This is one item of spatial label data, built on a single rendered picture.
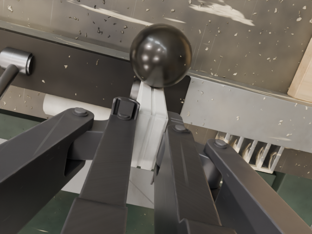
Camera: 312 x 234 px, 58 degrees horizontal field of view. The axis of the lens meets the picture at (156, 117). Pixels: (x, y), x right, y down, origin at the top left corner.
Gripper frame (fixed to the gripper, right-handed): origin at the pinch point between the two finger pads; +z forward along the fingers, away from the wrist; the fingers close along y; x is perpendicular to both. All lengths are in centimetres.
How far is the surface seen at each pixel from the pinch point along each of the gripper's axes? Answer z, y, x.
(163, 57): -0.4, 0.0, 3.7
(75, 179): 252, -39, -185
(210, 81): 11.7, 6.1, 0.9
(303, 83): 13.7, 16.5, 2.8
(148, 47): -0.1, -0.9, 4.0
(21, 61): 9.6, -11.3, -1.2
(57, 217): 15.6, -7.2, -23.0
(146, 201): 206, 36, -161
